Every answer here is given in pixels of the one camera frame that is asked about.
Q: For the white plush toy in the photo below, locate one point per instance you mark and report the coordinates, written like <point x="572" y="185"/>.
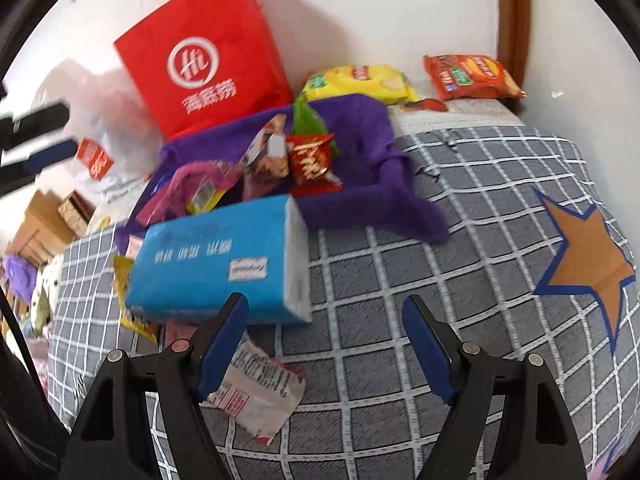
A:
<point x="42" y="285"/>

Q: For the purple towel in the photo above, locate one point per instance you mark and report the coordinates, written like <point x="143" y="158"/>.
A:
<point x="360" y="160"/>

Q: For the red and gold snack packet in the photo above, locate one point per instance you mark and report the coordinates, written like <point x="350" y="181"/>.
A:
<point x="312" y="160"/>

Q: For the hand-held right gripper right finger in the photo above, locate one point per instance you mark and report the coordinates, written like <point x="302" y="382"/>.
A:
<point x="430" y="345"/>

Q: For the yellow snack packet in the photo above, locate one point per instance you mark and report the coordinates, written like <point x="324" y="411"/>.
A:
<point x="122" y="280"/>

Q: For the white and red crumpled packet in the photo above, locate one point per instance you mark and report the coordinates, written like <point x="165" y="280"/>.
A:
<point x="260" y="390"/>

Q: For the blue tissue pack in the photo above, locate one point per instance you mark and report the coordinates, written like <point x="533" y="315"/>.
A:
<point x="210" y="260"/>

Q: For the wooden door frame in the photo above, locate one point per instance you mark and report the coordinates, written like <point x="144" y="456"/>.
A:
<point x="515" y="20"/>

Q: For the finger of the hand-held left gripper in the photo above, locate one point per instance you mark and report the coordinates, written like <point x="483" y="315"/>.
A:
<point x="47" y="156"/>
<point x="35" y="122"/>

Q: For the grey checked blanket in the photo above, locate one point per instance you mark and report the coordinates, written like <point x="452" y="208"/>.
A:
<point x="400" y="270"/>

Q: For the magenta snack packet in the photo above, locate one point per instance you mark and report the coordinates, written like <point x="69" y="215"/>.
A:
<point x="175" y="185"/>

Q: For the pink printed snack packet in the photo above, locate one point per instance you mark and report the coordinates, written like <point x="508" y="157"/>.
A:
<point x="265" y="155"/>

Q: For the red paper bag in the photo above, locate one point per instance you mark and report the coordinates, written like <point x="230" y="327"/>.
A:
<point x="240" y="35"/>

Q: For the white plastic bag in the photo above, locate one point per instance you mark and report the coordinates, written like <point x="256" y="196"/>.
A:
<point x="115" y="110"/>

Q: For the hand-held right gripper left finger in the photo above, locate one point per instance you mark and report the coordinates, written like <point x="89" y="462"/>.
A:
<point x="222" y="345"/>

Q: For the wooden cabinet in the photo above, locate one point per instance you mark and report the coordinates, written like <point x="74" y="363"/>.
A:
<point x="35" y="225"/>

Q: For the light purple cloth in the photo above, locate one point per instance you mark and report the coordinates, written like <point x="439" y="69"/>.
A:
<point x="20" y="272"/>

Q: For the yellow chip bag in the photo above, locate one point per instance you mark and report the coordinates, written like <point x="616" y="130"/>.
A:
<point x="360" y="85"/>

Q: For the orange chip bag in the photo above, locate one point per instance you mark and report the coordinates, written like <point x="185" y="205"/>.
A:
<point x="470" y="77"/>

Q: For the green snack packet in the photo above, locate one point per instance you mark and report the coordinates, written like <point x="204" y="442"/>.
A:
<point x="305" y="120"/>

